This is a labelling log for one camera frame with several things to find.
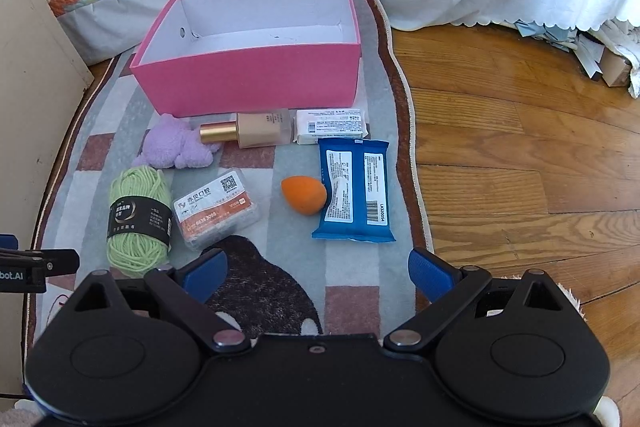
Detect green yarn ball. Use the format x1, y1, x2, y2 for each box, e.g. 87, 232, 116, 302
106, 166, 172, 277

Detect purple plush toy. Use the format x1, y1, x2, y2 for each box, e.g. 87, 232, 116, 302
132, 114, 222, 169

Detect blue wet wipes pack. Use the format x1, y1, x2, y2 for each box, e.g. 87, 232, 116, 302
311, 138, 395, 243

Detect checkered floor rug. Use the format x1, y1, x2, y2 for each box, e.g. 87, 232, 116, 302
24, 0, 432, 343

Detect beige wooden cabinet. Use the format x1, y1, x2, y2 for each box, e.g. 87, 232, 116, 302
0, 0, 96, 398

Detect orange makeup sponge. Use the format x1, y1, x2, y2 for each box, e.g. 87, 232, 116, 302
281, 176, 328, 216

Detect white soap packet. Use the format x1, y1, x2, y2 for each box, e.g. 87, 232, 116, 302
294, 108, 368, 146

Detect pink cardboard box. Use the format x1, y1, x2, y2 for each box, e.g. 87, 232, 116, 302
130, 0, 361, 117

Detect cardboard scraps under bed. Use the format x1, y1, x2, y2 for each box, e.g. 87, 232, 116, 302
506, 19, 639, 100

